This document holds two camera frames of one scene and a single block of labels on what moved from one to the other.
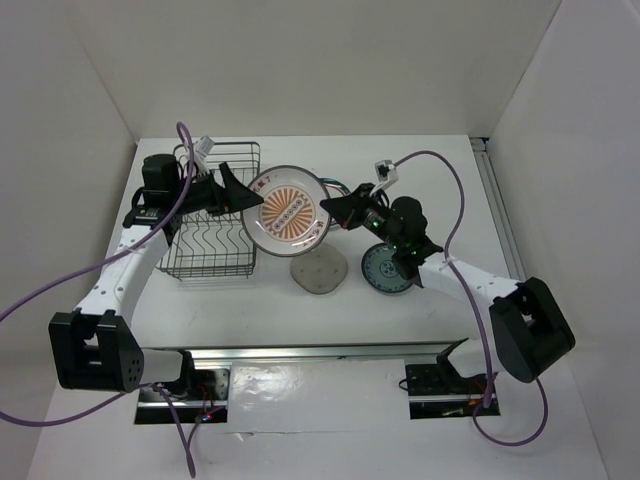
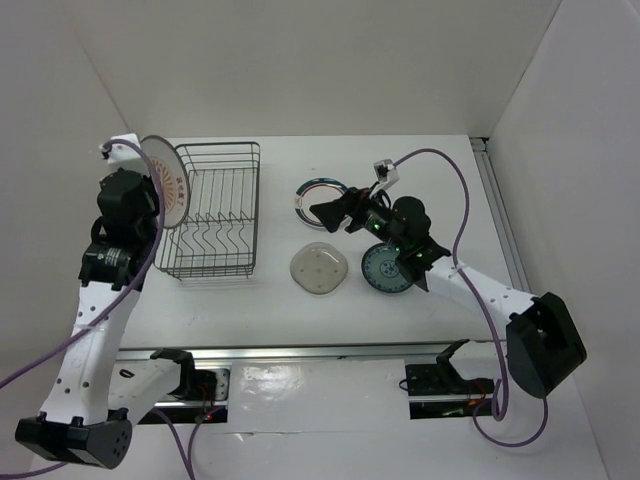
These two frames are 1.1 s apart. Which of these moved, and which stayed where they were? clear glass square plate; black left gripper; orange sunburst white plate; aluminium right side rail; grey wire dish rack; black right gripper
Moved: orange sunburst white plate; black left gripper
Stayed: black right gripper; clear glass square plate; grey wire dish rack; aluminium right side rail
